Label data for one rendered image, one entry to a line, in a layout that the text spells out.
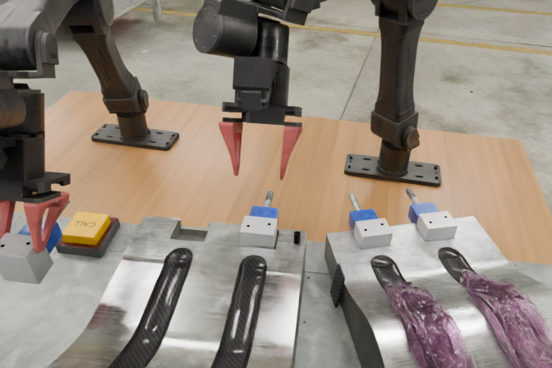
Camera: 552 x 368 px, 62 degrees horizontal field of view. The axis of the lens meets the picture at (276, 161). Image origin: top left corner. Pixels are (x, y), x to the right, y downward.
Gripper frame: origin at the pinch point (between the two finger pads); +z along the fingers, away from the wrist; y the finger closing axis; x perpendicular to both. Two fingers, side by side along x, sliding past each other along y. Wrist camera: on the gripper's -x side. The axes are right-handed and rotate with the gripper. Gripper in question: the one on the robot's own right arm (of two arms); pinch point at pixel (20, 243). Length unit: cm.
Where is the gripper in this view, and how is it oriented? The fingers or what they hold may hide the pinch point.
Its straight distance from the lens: 68.3
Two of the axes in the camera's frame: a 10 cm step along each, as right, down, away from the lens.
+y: 9.9, 0.8, -1.1
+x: 1.2, -1.4, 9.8
